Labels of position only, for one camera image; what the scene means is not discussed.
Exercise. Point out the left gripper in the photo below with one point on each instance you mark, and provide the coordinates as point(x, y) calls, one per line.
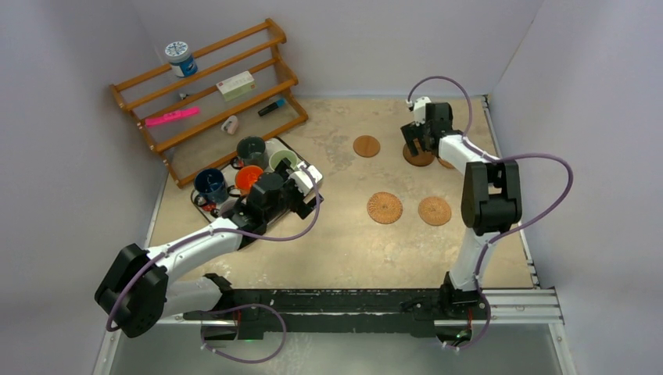
point(299, 207)

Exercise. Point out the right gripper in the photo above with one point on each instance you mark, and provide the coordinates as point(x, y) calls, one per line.
point(412, 132)

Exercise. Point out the light green mug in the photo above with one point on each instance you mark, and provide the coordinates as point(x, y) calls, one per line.
point(284, 155)

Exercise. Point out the dark grooved wooden coaster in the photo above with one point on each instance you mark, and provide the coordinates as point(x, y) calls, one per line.
point(421, 159)

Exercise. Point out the white strawberry metal tray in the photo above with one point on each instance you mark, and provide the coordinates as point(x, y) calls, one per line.
point(211, 210)

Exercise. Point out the plain round wooden coaster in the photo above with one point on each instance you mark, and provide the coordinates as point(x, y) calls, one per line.
point(366, 146)

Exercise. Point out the woven rattan round coaster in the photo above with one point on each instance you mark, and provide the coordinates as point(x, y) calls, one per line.
point(384, 208)

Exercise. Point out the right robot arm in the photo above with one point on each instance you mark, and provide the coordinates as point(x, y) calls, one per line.
point(490, 201)

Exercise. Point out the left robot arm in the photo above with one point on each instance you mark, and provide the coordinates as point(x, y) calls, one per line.
point(143, 285)

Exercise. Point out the orange mug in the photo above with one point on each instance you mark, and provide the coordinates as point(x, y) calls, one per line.
point(244, 180)

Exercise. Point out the dark green mug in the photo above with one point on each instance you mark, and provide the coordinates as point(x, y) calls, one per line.
point(251, 151)

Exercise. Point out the lilac purple mug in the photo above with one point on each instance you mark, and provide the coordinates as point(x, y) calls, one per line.
point(226, 209)

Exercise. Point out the dark blue mug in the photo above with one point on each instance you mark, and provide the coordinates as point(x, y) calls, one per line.
point(211, 185)

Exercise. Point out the black blue marker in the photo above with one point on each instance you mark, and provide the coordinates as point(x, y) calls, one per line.
point(271, 107)

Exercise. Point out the small white pink object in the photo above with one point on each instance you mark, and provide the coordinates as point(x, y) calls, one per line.
point(230, 125)

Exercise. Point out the white green small box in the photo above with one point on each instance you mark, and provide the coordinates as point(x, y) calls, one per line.
point(236, 86)

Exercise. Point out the wooden tiered shelf rack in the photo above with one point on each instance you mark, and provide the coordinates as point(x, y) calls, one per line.
point(188, 146)

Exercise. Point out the pink highlighter marker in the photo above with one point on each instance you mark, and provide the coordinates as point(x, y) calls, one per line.
point(171, 117)

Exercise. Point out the blue white lidded jar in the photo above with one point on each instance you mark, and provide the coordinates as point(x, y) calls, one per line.
point(181, 59)

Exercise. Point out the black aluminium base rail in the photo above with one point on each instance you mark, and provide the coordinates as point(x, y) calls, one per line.
point(420, 313)

